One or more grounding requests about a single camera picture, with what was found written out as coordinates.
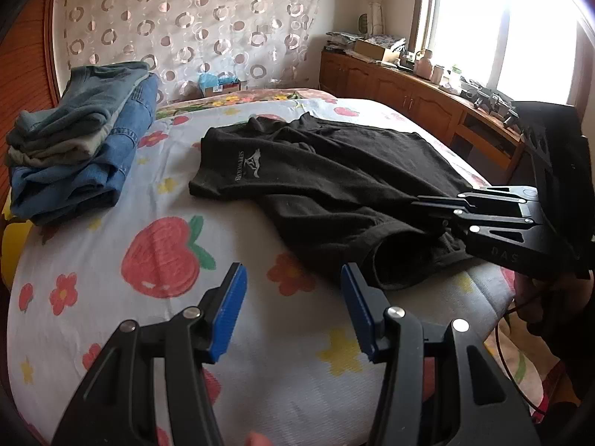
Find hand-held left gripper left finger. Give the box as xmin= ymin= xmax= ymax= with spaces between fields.
xmin=51 ymin=262 xmax=248 ymax=446

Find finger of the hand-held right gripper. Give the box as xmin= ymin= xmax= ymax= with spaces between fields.
xmin=441 ymin=216 xmax=542 ymax=242
xmin=411 ymin=186 xmax=542 ymax=218

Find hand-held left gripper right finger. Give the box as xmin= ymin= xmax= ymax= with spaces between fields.
xmin=341 ymin=262 xmax=542 ymax=446

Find black pants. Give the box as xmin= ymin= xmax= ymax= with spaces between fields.
xmin=188 ymin=114 xmax=475 ymax=291

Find grey-green folded pants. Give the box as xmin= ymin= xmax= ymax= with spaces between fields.
xmin=6 ymin=116 xmax=119 ymax=169

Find pile of dark metal parts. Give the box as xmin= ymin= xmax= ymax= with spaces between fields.
xmin=460 ymin=79 xmax=520 ymax=127

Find person's dark clothing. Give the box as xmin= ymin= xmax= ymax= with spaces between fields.
xmin=534 ymin=279 xmax=595 ymax=428

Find wooden cabinet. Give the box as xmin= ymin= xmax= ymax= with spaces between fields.
xmin=320 ymin=50 xmax=527 ymax=187

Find fruit and flower bed sheet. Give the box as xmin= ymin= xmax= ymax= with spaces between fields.
xmin=7 ymin=97 xmax=517 ymax=446

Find pale pink jar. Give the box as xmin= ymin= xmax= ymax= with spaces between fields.
xmin=414 ymin=49 xmax=436 ymax=80

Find window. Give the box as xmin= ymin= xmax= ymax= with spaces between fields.
xmin=416 ymin=0 xmax=595 ymax=109

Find open cardboard box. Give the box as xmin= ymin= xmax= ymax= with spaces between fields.
xmin=353 ymin=38 xmax=401 ymax=64

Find blue denim folded jeans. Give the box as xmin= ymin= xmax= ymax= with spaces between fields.
xmin=9 ymin=74 xmax=160 ymax=227

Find patterned cloth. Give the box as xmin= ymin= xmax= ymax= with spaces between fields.
xmin=324 ymin=31 xmax=369 ymax=51

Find pink floral bedspread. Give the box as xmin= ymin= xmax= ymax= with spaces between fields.
xmin=155 ymin=87 xmax=575 ymax=428

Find yellow cloth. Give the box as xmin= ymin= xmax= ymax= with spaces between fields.
xmin=0 ymin=195 xmax=33 ymax=289

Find teal tissue pack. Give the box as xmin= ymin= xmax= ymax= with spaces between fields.
xmin=197 ymin=72 xmax=223 ymax=98

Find teal folded jeans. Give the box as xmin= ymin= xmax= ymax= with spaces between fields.
xmin=14 ymin=62 xmax=149 ymax=149

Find circle pattern curtain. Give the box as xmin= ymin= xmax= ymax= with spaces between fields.
xmin=53 ymin=0 xmax=373 ymax=104

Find wooden slatted headboard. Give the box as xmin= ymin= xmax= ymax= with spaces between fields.
xmin=0 ymin=0 xmax=70 ymax=205

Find black cable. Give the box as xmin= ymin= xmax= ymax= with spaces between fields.
xmin=493 ymin=302 xmax=550 ymax=423

